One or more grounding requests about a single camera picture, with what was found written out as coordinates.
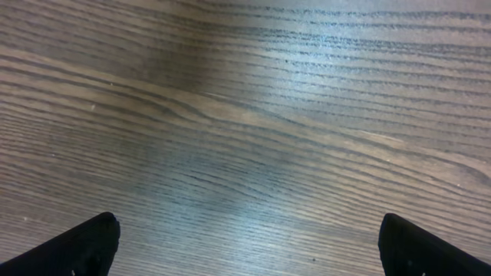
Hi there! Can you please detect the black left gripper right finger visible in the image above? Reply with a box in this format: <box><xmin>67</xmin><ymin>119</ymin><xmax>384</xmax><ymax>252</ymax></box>
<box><xmin>378</xmin><ymin>213</ymin><xmax>490</xmax><ymax>276</ymax></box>

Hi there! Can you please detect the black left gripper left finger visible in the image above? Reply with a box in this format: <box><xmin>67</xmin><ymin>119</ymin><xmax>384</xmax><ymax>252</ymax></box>
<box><xmin>1</xmin><ymin>212</ymin><xmax>120</xmax><ymax>276</ymax></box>

